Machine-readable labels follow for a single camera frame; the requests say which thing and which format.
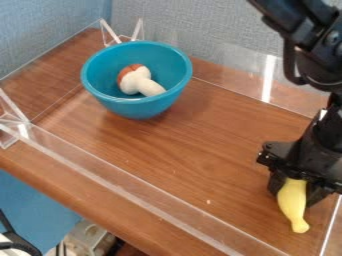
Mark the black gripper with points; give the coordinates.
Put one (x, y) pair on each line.
(311, 159)

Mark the blue plastic bowl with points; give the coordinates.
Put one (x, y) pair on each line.
(171, 71)

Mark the clear acrylic barrier wall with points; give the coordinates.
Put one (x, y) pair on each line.
(171, 183)

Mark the white brown toy mushroom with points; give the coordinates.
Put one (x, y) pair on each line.
(134, 80)

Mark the yellow toy banana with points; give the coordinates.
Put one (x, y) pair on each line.
(291, 202)

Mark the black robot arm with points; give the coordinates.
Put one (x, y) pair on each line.
(310, 27)

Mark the grey metal bracket under table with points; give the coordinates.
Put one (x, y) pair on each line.
(87, 240)

